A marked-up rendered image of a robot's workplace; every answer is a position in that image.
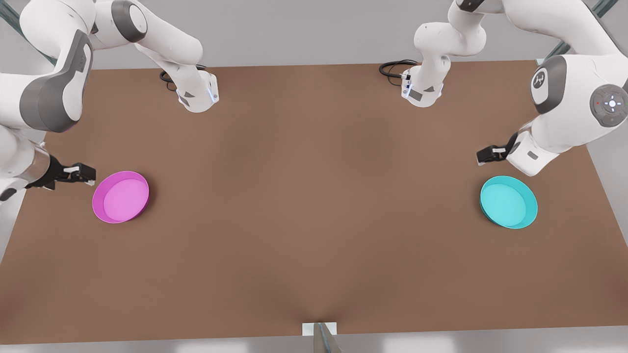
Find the pink plate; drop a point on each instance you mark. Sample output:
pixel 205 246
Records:
pixel 120 197

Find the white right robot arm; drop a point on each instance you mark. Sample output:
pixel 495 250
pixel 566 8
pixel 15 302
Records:
pixel 54 93

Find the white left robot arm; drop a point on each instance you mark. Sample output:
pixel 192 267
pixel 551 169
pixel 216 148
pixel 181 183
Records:
pixel 579 108

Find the silver frame post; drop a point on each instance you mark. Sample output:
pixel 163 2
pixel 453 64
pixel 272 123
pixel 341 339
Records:
pixel 576 32
pixel 17 24
pixel 324 338

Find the blue plate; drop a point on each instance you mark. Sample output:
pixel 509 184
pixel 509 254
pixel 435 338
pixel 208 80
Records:
pixel 508 202

